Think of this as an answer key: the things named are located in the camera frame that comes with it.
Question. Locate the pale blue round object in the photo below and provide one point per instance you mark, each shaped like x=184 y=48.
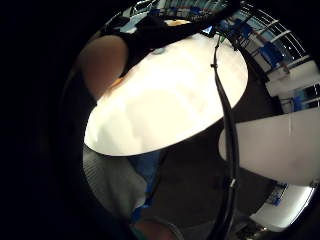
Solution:
x=158 y=51

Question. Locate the row of blue chairs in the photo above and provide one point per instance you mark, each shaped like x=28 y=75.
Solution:
x=183 y=10

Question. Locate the blue chair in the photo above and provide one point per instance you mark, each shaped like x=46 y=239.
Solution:
x=245 y=30
x=271 y=54

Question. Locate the white railing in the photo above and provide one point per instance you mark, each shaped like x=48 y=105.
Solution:
x=283 y=33

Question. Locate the the person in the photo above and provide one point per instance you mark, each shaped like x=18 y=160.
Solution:
x=110 y=180

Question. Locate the white side table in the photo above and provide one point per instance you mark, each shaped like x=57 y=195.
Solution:
x=280 y=146

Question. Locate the blue box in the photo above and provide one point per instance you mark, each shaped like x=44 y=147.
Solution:
x=276 y=195

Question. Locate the white curved counter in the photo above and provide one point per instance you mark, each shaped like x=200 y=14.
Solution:
x=286 y=208

